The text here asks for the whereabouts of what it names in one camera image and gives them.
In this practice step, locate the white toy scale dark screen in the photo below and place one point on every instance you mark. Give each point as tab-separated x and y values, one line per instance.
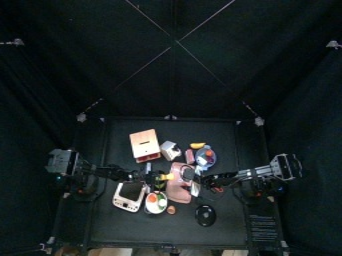
129	196

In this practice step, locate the small red toy piece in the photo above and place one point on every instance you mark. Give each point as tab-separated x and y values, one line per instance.
218	190

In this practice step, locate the white toy toaster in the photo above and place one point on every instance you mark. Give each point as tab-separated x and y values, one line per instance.
170	150

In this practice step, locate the yellow toy corn green husk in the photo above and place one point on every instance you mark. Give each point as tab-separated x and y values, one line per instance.
168	176

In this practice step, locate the white printed label sticker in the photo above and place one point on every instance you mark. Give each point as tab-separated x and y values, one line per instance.
262	228

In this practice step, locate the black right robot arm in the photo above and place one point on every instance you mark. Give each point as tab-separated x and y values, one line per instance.
268	170

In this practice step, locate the small brown toy egg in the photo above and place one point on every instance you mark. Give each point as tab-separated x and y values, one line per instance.
172	209

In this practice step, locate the small pink toy block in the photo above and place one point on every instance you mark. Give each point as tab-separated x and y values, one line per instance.
190	156

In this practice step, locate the blue bowl with toy food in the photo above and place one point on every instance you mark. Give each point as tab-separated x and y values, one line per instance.
206	156

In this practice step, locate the white plate with toy food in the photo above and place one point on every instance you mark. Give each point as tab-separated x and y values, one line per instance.
157	202

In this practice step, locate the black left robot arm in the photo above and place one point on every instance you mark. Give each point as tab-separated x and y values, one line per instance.
67	162

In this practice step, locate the yellow toy banana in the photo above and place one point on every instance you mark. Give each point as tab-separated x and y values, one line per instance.
197	145

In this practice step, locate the black round pan lid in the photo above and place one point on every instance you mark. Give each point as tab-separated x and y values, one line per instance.
205	215

